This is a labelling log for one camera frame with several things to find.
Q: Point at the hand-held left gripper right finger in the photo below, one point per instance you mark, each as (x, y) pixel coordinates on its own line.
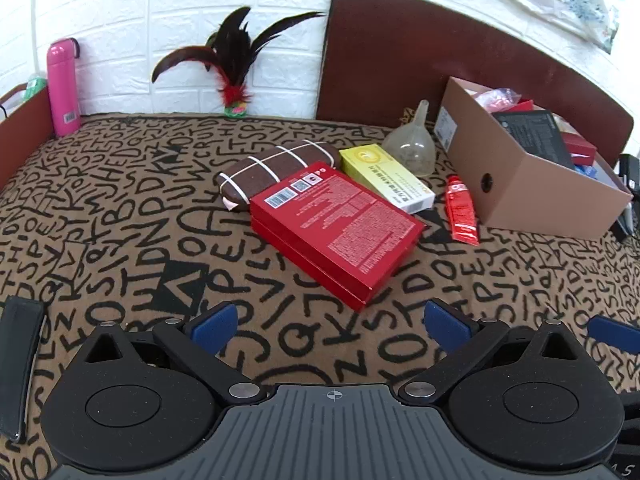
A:
(447, 325)

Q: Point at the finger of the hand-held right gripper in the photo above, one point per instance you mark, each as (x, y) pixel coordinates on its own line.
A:
(612, 329)

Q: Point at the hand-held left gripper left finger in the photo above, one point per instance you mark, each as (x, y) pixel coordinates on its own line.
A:
(215, 327)

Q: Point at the red tube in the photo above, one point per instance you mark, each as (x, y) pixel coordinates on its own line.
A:
(461, 210)

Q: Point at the large red box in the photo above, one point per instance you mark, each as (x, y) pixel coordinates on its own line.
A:
(340, 225)

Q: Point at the brown cardboard shoe box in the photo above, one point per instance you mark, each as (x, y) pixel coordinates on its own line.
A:
(525, 185)

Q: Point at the yellow and white carton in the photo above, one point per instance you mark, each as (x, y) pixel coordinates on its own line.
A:
(385, 172)

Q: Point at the brown pouch with white stripes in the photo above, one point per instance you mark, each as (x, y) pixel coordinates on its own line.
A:
(280, 165)

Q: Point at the brown letter-printed blanket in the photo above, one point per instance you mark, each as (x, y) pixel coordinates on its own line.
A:
(125, 210)

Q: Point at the blue packet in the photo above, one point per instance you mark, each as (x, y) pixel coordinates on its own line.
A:
(586, 171)

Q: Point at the clear plastic funnel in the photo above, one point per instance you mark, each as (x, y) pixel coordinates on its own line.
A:
(407, 147)

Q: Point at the small red box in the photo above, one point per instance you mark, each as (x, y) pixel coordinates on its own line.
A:
(582, 149)

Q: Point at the black printed box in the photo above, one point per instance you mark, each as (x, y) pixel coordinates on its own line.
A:
(535, 135)

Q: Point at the red open carton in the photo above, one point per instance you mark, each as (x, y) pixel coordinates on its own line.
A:
(520, 106)

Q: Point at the pink plastic bag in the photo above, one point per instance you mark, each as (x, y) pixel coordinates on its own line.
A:
(492, 97)

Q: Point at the dark brown wooden headboard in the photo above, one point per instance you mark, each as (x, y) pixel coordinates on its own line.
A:
(390, 60)

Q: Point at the black red feather shuttlecock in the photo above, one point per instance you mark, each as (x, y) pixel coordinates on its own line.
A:
(232, 55)

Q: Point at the pink thermos bottle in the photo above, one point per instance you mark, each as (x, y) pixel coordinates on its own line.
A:
(62, 90)

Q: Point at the green object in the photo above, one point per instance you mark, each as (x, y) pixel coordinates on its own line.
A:
(36, 85)

